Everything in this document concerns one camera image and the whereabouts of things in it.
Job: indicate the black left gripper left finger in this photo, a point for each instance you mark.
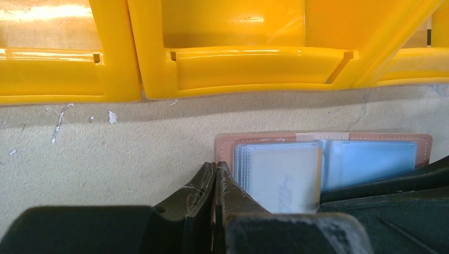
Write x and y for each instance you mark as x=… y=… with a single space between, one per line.
x=178 y=224

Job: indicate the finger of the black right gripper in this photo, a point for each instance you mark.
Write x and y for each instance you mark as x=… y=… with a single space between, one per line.
x=407 y=213

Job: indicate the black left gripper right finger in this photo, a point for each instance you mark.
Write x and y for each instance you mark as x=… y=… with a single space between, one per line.
x=243 y=226

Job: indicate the pink leather card holder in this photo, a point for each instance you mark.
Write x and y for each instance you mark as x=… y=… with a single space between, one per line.
x=288 y=172

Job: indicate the yellow right bin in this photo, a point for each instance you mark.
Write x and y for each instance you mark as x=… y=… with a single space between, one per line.
x=412 y=50

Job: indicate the yellow bin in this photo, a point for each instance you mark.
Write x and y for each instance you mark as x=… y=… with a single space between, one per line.
x=412 y=50
x=196 y=48
x=67 y=51

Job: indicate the yellow middle bin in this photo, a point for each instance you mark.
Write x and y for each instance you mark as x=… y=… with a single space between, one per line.
x=196 y=48

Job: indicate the yellow left bin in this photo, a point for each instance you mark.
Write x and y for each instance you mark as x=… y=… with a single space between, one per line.
x=67 y=51

